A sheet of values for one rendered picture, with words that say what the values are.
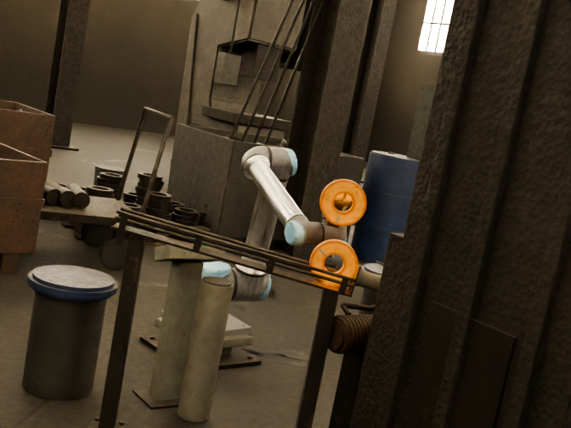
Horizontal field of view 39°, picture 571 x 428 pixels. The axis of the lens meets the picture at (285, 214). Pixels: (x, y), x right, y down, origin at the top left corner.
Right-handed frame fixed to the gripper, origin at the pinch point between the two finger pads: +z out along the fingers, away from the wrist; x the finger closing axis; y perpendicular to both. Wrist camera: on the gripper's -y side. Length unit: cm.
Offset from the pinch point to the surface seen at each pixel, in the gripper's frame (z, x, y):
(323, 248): 6.4, -4.4, -19.2
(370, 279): 5.2, 12.6, -26.2
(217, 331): -24, -33, -53
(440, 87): 46, 16, 28
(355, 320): -1.3, 11.3, -40.0
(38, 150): -317, -192, 43
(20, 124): -303, -204, 57
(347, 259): 5.8, 3.9, -21.2
